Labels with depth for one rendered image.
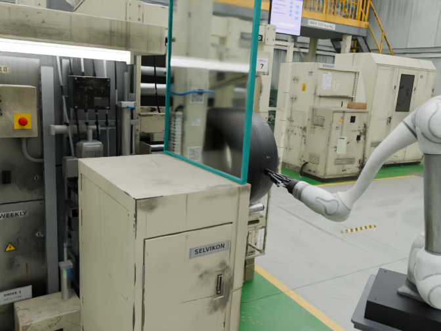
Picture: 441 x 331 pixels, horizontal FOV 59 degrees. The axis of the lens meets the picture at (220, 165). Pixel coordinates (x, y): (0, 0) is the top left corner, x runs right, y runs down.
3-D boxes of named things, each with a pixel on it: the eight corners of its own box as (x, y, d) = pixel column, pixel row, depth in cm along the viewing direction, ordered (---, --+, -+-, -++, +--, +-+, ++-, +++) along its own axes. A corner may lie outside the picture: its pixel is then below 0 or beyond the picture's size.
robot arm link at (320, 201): (295, 200, 175) (310, 209, 183) (321, 216, 163) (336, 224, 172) (307, 180, 174) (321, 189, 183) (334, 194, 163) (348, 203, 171)
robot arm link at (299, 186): (302, 185, 174) (293, 180, 179) (298, 204, 177) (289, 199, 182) (316, 183, 179) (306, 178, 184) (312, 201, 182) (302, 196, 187)
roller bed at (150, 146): (148, 195, 231) (149, 145, 224) (138, 188, 242) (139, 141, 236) (178, 191, 242) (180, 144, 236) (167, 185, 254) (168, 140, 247)
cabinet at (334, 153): (323, 184, 659) (333, 109, 632) (300, 175, 707) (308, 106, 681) (361, 180, 704) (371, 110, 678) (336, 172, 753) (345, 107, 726)
